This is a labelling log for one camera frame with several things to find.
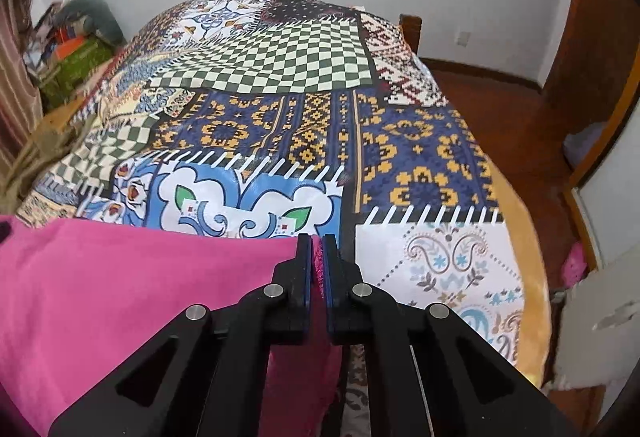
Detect wooden door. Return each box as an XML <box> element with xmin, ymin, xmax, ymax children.
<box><xmin>540</xmin><ymin>0</ymin><xmax>640</xmax><ymax>128</ymax></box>

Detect green storage box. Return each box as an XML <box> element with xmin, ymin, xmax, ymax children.
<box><xmin>37</xmin><ymin>37</ymin><xmax>117</xmax><ymax>104</ymax></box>

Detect pink slipper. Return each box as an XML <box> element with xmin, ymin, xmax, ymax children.
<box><xmin>560</xmin><ymin>242</ymin><xmax>591</xmax><ymax>287</ymax></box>

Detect pile of papers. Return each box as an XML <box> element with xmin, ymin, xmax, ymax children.
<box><xmin>25</xmin><ymin>2</ymin><xmax>66</xmax><ymax>68</ymax></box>

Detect grey plush pillow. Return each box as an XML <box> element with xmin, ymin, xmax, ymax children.
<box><xmin>57</xmin><ymin>0</ymin><xmax>126</xmax><ymax>46</ymax></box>

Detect pink pants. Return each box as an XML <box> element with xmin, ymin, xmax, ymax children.
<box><xmin>0</xmin><ymin>214</ymin><xmax>347</xmax><ymax>437</ymax></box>

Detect white plastic bag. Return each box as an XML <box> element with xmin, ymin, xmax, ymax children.
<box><xmin>549</xmin><ymin>257</ymin><xmax>637</xmax><ymax>394</ymax></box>

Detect white wardrobe sliding door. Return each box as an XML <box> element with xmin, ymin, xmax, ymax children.
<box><xmin>565</xmin><ymin>102</ymin><xmax>640</xmax><ymax>270</ymax></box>

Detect grey cloth bag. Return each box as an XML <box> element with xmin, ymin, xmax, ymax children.
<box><xmin>562</xmin><ymin>120</ymin><xmax>609</xmax><ymax>168</ymax></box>

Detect orange box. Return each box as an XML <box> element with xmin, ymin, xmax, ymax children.
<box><xmin>52</xmin><ymin>37</ymin><xmax>86</xmax><ymax>60</ymax></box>

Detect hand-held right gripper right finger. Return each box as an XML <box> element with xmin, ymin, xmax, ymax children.
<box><xmin>321</xmin><ymin>233</ymin><xmax>566</xmax><ymax>437</ymax></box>

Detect striped brown curtain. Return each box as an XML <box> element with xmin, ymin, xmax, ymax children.
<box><xmin>0</xmin><ymin>0</ymin><xmax>47</xmax><ymax>168</ymax></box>

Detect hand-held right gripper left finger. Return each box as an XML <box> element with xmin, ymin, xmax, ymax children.
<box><xmin>47</xmin><ymin>233</ymin><xmax>314</xmax><ymax>437</ymax></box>

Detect wooden bed post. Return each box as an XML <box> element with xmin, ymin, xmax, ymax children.
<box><xmin>398</xmin><ymin>14</ymin><xmax>424</xmax><ymax>54</ymax></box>

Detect patchwork printed blanket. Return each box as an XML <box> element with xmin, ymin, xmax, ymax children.
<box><xmin>15</xmin><ymin>0</ymin><xmax>527</xmax><ymax>437</ymax></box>

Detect olive pants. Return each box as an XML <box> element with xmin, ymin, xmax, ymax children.
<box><xmin>0</xmin><ymin>117</ymin><xmax>96</xmax><ymax>218</ymax></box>

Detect yellow fleece blanket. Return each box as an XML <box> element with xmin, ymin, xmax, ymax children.
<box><xmin>480</xmin><ymin>157</ymin><xmax>554</xmax><ymax>389</ymax></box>

